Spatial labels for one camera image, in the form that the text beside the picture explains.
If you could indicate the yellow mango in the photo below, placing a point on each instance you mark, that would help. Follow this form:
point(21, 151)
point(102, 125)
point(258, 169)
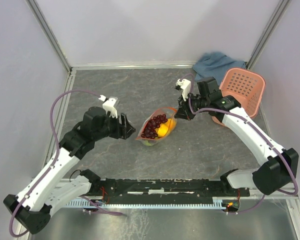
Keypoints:
point(162, 130)

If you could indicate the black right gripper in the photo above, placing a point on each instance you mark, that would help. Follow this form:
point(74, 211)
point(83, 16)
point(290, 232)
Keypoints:
point(183, 111)

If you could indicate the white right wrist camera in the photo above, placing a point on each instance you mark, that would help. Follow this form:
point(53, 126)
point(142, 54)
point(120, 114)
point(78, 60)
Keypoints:
point(185, 86)

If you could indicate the blue cloth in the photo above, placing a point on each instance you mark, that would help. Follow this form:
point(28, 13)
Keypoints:
point(215, 64)

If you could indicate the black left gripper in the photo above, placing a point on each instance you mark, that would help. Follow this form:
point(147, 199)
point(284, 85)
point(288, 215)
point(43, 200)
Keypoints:
point(124, 130)

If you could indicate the orange mango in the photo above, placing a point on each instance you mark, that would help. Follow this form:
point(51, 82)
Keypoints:
point(171, 124)

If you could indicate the pink plastic basket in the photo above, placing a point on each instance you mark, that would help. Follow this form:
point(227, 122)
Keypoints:
point(245, 86)

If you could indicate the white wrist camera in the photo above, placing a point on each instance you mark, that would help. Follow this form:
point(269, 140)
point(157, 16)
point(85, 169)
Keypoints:
point(109, 105)
point(185, 86)

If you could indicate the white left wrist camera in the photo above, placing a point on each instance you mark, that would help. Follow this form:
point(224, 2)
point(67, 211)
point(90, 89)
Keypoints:
point(109, 105)

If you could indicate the dark red grapes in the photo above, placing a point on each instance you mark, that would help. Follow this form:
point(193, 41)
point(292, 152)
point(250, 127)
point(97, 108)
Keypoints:
point(149, 131)

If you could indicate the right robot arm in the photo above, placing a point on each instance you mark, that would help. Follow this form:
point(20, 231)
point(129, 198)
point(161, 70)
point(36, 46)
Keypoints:
point(277, 165)

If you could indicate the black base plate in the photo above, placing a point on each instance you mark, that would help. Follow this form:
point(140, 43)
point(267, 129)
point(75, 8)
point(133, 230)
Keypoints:
point(163, 191)

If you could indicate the clear zip top bag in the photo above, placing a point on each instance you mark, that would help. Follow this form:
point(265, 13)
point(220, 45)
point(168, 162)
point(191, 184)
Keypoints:
point(169, 111)

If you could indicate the green bumpy fruit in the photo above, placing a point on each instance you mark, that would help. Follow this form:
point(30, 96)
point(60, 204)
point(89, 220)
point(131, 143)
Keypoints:
point(149, 142)

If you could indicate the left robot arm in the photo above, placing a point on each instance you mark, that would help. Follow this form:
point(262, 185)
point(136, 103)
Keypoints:
point(34, 206)

